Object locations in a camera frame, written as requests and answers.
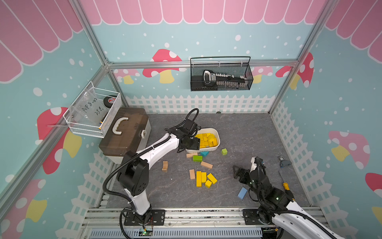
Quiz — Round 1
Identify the white oval plastic tub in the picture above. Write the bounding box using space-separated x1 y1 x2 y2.
186 128 220 153

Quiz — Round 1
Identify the tan wooden block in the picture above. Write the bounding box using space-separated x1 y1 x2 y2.
189 169 196 180

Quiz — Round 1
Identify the long yellow block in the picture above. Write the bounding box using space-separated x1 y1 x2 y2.
196 171 202 187

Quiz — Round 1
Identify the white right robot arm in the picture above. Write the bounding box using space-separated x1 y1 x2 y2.
233 157 342 239

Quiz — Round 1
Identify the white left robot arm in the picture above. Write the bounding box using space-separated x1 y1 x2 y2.
102 108 201 226

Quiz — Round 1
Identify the light blue block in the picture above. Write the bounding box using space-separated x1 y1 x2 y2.
237 187 248 200

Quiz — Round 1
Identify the tan long block near tub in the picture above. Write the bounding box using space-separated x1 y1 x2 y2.
186 152 198 158

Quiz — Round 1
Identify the green rectangular block centre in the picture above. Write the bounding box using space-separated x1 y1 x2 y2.
193 155 203 162

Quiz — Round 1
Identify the teal triangular block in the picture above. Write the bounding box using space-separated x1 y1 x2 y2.
200 151 209 157

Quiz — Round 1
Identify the yellow black screwdriver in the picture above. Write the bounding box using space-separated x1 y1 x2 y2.
279 170 290 191

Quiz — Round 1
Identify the grey blue clamp tool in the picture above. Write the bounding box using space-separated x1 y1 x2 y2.
278 155 292 168

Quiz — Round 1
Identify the brown small block left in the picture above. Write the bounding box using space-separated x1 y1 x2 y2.
162 161 168 172

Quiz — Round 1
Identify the tan slanted block centre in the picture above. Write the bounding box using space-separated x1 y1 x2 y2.
201 161 213 169

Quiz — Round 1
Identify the small green cube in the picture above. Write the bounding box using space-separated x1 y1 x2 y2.
221 148 228 155

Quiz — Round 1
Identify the yellow slanted block right pile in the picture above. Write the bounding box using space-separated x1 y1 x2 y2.
207 173 218 184

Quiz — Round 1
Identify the small yellow cube pile bottom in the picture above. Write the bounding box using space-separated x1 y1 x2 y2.
205 180 212 188

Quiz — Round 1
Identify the brown lidded storage box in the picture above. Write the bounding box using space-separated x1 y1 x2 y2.
98 107 151 164

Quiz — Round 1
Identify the black tape roll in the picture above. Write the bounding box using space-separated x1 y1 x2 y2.
103 95 117 109

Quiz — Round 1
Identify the black wire mesh basket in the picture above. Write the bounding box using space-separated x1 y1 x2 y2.
190 56 253 91

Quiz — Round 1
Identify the clear wire wall basket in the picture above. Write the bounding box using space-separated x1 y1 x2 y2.
63 82 122 138

